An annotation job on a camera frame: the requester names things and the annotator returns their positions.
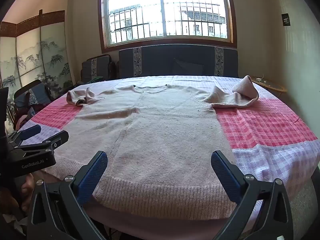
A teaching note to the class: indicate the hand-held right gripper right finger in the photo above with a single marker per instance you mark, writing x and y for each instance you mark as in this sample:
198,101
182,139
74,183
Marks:
226,177

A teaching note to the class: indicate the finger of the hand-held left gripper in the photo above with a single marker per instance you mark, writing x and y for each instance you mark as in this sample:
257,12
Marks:
60,138
30,131

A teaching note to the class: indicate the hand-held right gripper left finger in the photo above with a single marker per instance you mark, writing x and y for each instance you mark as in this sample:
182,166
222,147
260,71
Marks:
92,177

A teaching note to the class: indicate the pale pink knit sweater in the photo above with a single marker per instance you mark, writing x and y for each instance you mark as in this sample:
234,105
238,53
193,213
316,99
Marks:
160,135

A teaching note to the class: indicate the person's left hand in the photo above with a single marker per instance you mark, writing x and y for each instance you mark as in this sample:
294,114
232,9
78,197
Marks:
28,186

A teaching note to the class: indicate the black chair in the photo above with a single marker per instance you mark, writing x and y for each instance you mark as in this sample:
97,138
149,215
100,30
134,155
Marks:
37,92

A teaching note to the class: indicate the pink and lilac checked blanket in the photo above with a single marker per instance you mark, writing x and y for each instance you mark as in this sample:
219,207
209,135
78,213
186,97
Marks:
260,130

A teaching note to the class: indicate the crumpled white tissue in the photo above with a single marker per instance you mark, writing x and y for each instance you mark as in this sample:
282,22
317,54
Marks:
15,223

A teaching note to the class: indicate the painted folding screen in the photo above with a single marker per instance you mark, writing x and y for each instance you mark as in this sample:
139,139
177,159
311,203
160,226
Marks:
30,60

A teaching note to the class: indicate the dark armchair by window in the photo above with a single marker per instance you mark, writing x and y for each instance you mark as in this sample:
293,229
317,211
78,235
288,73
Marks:
96,67

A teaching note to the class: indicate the wicker side table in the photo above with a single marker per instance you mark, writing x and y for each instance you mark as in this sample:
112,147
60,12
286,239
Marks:
273,86

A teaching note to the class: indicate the white power strip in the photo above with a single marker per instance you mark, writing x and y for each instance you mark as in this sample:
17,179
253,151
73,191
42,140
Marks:
262,80

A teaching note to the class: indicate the barred window with wooden frame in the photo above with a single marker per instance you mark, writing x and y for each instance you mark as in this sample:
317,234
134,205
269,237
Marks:
167,12

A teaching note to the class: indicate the black wall panel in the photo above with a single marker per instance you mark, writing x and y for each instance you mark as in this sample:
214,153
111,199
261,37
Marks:
286,19

